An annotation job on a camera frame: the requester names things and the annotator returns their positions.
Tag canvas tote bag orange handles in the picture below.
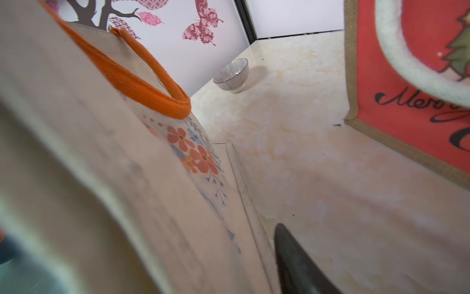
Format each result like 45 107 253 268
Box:
1 1 280 294

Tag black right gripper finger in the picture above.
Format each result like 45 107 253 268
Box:
274 223 341 294

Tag black vertical frame post left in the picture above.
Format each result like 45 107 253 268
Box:
234 0 258 45

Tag red Christmas jute bag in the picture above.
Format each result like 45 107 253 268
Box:
345 1 470 187

